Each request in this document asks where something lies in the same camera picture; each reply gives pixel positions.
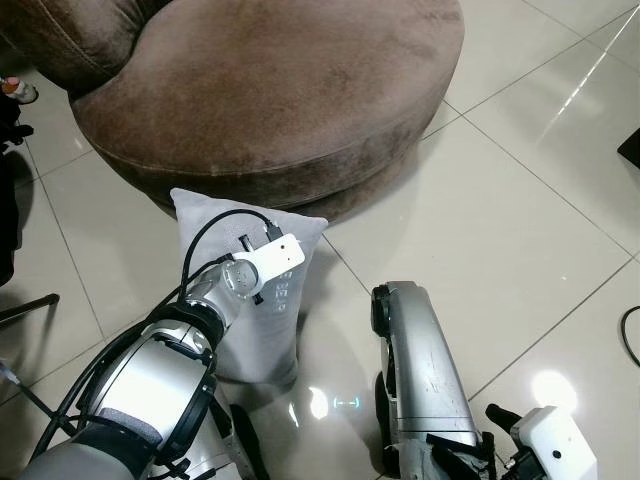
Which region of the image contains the grey square pillow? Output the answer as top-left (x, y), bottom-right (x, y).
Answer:
top-left (170, 187), bottom-right (330, 389)

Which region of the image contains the brown round fabric sofa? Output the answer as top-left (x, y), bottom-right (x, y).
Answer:
top-left (0, 0), bottom-right (467, 228)

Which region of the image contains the grey robot right leg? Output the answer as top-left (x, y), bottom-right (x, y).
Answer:
top-left (370, 281), bottom-right (483, 480)

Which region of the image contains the black flat board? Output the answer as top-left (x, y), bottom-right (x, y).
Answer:
top-left (617, 128), bottom-right (640, 171)

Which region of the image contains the small white bottle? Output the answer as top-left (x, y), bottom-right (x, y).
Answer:
top-left (0, 78), bottom-right (39, 107)

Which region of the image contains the black floor cable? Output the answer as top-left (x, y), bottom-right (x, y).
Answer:
top-left (619, 303), bottom-right (640, 348)

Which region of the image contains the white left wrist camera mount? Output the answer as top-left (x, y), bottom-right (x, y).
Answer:
top-left (233, 232), bottom-right (307, 297)

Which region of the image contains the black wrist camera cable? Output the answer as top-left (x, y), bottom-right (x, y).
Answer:
top-left (182, 207), bottom-right (286, 301)

